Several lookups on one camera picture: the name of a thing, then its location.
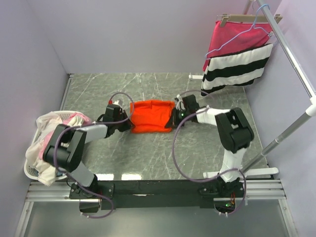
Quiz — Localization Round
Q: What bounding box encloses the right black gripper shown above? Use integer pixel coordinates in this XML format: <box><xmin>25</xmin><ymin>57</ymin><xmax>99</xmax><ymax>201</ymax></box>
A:
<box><xmin>165</xmin><ymin>108</ymin><xmax>190</xmax><ymax>129</ymax></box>

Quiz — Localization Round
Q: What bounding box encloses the orange t-shirt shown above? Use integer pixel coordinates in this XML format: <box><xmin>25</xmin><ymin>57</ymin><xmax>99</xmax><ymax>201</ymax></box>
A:
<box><xmin>130</xmin><ymin>100</ymin><xmax>175</xmax><ymax>133</ymax></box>

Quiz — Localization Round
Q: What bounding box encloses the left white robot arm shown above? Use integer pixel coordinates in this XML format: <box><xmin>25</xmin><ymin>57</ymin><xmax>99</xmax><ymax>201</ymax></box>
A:
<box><xmin>42</xmin><ymin>104</ymin><xmax>134</xmax><ymax>198</ymax></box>

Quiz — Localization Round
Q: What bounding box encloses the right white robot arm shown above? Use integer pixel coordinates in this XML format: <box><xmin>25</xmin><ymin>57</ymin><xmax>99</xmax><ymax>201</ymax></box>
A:
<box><xmin>167</xmin><ymin>94</ymin><xmax>254</xmax><ymax>197</ymax></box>

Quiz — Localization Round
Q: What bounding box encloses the black white striped cloth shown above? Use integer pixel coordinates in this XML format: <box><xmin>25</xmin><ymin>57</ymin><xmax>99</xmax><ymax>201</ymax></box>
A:
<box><xmin>201</xmin><ymin>43</ymin><xmax>274</xmax><ymax>93</ymax></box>

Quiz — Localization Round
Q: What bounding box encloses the cream and pink clothes pile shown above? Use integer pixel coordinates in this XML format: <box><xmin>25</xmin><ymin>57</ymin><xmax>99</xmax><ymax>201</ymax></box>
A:
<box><xmin>24</xmin><ymin>111</ymin><xmax>92</xmax><ymax>181</ymax></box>

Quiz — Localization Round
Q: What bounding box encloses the pink towel on hanger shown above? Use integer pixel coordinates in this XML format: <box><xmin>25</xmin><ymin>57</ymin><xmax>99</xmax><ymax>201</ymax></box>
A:
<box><xmin>202</xmin><ymin>20</ymin><xmax>274</xmax><ymax>72</ymax></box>

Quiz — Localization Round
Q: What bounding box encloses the black base beam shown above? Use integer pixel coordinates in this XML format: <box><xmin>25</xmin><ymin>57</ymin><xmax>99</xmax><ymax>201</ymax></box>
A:
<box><xmin>80</xmin><ymin>179</ymin><xmax>244</xmax><ymax>213</ymax></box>

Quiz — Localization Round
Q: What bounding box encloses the wooden clip hanger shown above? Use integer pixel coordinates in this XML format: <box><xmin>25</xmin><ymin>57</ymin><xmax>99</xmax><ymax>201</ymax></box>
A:
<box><xmin>217</xmin><ymin>13</ymin><xmax>268</xmax><ymax>27</ymax></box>

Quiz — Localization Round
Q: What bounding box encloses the white laundry basket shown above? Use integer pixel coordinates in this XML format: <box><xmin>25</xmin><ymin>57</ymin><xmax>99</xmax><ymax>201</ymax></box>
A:
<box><xmin>25</xmin><ymin>111</ymin><xmax>91</xmax><ymax>186</ymax></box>

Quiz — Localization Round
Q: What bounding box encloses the silver clothes rack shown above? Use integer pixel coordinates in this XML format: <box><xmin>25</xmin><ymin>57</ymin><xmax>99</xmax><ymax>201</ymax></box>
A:
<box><xmin>189</xmin><ymin>0</ymin><xmax>316</xmax><ymax>179</ymax></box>

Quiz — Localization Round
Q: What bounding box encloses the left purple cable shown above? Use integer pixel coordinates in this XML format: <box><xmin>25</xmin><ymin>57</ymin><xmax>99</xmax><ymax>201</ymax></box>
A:
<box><xmin>53</xmin><ymin>92</ymin><xmax>134</xmax><ymax>220</ymax></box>

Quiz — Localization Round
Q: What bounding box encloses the purple cable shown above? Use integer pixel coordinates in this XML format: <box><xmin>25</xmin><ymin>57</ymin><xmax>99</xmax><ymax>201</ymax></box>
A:
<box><xmin>53</xmin><ymin>92</ymin><xmax>134</xmax><ymax>220</ymax></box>
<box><xmin>172</xmin><ymin>90</ymin><xmax>247</xmax><ymax>217</ymax></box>

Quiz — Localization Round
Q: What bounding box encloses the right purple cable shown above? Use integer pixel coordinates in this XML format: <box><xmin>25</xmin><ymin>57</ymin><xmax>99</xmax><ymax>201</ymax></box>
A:
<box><xmin>172</xmin><ymin>90</ymin><xmax>247</xmax><ymax>217</ymax></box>

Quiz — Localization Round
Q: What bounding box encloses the blue wire hanger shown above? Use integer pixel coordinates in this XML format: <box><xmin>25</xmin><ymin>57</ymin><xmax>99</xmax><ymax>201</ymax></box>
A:
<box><xmin>204</xmin><ymin>5</ymin><xmax>278</xmax><ymax>60</ymax></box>

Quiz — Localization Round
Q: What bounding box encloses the aluminium rail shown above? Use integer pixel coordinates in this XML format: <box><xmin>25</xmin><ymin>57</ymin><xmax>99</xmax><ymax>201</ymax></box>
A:
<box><xmin>25</xmin><ymin>179</ymin><xmax>286</xmax><ymax>202</ymax></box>

